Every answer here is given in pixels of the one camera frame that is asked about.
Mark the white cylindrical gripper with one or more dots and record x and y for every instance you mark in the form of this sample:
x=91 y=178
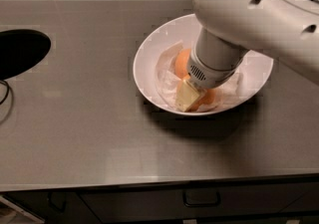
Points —
x=206 y=75

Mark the orange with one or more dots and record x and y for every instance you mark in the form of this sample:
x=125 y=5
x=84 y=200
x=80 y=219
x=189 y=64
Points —
x=207 y=99
x=181 y=62

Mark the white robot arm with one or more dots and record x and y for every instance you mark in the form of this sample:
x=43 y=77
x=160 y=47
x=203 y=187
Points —
x=286 y=30

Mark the white ceramic bowl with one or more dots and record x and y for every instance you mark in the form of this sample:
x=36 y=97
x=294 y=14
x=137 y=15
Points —
x=255 y=68

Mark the white crumpled paper napkin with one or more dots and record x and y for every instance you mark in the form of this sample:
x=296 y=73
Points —
x=226 y=95

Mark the black round object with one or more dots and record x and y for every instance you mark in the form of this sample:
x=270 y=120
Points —
x=21 y=50

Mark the dark drawer front with handle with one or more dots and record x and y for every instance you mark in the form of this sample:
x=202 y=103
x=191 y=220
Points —
x=186 y=203

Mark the dark cabinet door with handle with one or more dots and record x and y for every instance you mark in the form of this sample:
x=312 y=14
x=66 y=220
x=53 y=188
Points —
x=54 y=207

